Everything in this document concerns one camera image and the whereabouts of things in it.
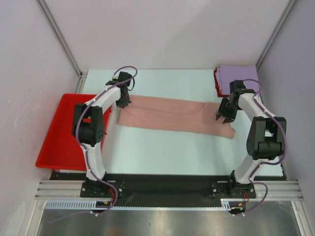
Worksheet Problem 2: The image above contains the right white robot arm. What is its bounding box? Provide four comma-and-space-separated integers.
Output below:
216, 92, 287, 198

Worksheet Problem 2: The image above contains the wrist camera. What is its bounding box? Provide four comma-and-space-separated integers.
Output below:
229, 80, 246, 97
105, 71, 135, 91

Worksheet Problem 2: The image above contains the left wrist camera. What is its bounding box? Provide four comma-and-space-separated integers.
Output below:
105, 71, 135, 91

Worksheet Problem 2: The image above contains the white cable duct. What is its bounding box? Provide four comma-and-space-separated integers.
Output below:
45, 200, 241, 211

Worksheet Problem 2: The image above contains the aluminium frame rail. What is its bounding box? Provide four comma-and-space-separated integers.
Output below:
35, 180, 304, 201

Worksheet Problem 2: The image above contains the pink t shirt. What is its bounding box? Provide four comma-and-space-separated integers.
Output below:
118, 95, 235, 139

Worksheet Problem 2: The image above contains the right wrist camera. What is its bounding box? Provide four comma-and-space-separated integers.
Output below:
229, 80, 246, 97

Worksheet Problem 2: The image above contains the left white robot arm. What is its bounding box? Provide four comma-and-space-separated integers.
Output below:
72, 84, 131, 198

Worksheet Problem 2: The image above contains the red plastic bin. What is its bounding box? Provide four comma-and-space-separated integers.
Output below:
35, 93, 113, 172

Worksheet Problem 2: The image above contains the folded red t shirt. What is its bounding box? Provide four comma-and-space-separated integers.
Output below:
214, 67, 229, 98

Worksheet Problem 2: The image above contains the folded lilac t shirt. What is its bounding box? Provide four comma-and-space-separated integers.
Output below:
217, 65, 259, 95

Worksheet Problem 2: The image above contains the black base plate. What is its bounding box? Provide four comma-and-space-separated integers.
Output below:
49, 172, 287, 207

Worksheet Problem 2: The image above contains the folded orange t shirt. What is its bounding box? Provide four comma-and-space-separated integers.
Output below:
214, 67, 222, 97

